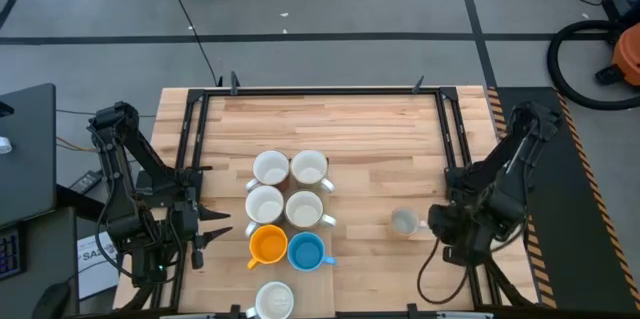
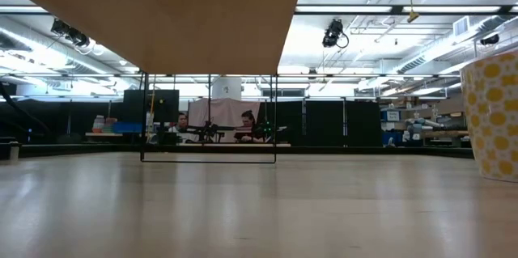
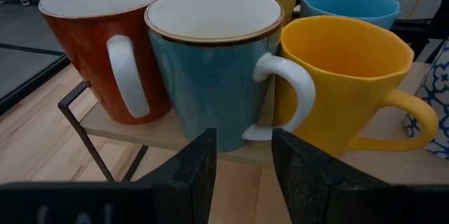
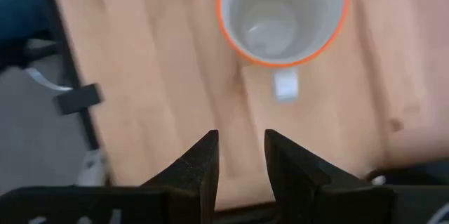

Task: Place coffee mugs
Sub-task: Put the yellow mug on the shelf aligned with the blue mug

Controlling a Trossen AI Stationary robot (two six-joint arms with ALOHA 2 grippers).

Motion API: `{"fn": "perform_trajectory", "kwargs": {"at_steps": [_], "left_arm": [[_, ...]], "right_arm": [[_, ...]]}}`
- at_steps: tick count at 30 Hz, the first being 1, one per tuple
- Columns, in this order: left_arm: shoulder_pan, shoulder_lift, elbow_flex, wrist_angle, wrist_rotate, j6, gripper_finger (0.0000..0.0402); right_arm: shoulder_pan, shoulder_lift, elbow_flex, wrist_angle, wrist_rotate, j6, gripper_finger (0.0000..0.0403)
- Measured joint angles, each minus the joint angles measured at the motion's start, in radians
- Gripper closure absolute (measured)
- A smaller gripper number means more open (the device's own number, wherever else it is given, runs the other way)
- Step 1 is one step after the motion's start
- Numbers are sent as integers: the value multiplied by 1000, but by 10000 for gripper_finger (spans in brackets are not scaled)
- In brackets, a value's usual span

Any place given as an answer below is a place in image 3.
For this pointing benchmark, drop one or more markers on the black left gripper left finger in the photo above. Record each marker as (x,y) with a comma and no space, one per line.
(191,182)

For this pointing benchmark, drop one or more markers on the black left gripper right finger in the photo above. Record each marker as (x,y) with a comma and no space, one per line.
(308,185)

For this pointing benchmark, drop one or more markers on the orange-yellow faceted mug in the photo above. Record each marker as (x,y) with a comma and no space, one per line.
(350,104)

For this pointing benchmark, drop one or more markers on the blue white patterned mug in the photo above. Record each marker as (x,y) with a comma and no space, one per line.
(438,87)

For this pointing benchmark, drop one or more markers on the blue faceted mug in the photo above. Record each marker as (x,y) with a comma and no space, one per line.
(350,10)

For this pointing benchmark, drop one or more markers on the wooden riser shelf black legs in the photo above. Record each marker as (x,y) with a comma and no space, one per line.
(147,132)

